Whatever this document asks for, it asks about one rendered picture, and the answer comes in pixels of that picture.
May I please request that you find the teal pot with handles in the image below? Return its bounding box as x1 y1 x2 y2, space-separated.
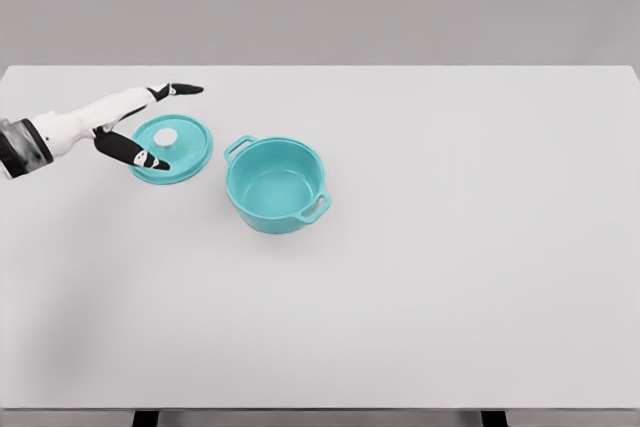
223 134 334 235

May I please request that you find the teal pot lid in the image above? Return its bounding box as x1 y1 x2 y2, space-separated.
128 114 215 187

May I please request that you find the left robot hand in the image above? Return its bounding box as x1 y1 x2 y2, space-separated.
73 81 205 172

